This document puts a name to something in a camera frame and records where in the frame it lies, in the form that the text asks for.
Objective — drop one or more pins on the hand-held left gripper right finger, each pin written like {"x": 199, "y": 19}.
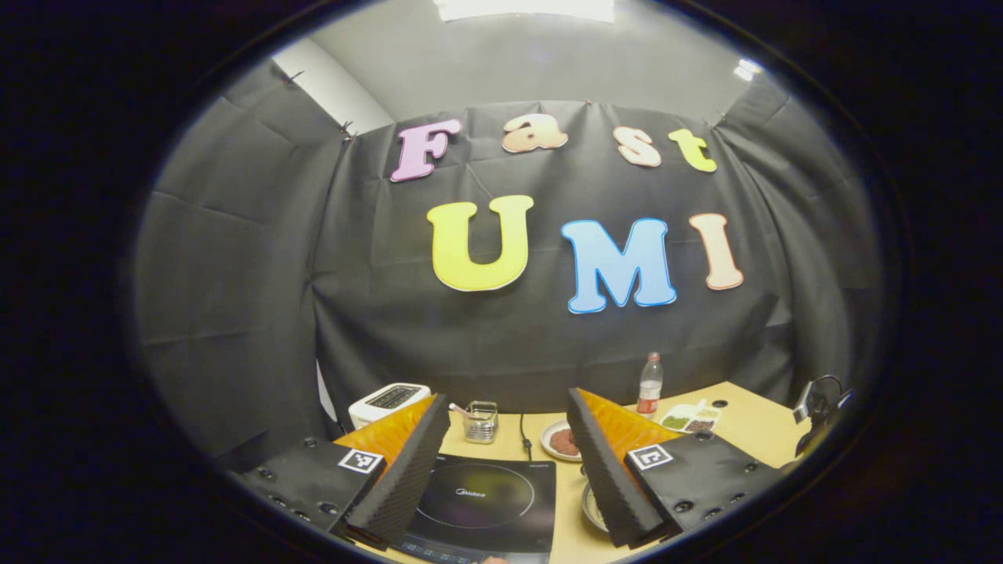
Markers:
{"x": 607, "y": 486}

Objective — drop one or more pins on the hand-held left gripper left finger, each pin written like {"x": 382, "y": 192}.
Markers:
{"x": 396, "y": 486}

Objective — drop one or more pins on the black induction cooktop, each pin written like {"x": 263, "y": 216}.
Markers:
{"x": 486, "y": 501}

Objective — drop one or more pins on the brown meat patty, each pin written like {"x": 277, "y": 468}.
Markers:
{"x": 564, "y": 442}

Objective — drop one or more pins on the white round plate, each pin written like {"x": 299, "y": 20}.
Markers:
{"x": 548, "y": 446}

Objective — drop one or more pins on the white toaster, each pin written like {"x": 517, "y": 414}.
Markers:
{"x": 384, "y": 401}

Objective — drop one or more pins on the white divided seasoning dish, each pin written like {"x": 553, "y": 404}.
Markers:
{"x": 689, "y": 419}

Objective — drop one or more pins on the clear plastic water bottle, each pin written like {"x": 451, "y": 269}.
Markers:
{"x": 649, "y": 388}

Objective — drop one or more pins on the small ceiling light panel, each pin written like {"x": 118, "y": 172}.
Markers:
{"x": 747, "y": 69}

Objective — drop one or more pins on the large ceiling light panel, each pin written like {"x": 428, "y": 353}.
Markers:
{"x": 525, "y": 8}

